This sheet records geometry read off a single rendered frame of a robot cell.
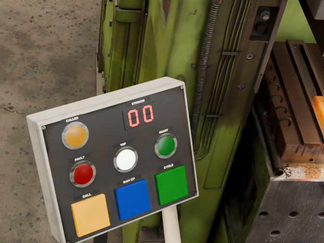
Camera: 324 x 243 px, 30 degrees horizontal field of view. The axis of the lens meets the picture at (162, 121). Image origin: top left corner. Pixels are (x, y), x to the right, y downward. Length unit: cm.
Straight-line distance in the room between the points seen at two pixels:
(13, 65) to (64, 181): 199
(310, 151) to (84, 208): 64
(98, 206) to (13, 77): 190
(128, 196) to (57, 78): 186
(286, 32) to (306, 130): 44
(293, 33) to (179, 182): 77
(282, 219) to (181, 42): 59
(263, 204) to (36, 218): 116
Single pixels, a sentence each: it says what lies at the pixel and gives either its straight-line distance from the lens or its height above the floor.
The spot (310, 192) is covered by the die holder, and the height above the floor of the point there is 86.
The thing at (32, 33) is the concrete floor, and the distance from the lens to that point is 340.
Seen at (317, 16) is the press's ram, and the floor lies 138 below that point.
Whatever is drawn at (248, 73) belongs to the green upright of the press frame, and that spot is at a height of 109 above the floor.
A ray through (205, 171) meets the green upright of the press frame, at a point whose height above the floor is 71.
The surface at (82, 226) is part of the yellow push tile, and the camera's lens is 129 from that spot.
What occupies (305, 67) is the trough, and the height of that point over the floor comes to 99.
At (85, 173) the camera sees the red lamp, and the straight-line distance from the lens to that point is 126.
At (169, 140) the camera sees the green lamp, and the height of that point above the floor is 110.
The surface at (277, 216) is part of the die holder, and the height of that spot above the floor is 76.
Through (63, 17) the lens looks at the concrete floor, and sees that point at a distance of 353.
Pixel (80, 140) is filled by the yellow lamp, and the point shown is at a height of 115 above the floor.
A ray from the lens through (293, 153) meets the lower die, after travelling 160.
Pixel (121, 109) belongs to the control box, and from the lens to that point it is 126.
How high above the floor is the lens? 206
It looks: 44 degrees down
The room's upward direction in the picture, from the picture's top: 11 degrees clockwise
